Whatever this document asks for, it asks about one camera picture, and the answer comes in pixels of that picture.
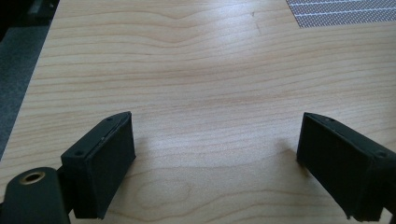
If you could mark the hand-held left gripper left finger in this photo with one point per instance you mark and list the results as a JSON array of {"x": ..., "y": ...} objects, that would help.
[{"x": 99, "y": 165}]

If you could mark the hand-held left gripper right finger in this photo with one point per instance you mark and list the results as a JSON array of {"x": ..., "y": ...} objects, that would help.
[{"x": 342, "y": 161}]

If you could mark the grey woven striped mat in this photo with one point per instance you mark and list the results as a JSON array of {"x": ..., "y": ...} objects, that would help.
[{"x": 342, "y": 11}]

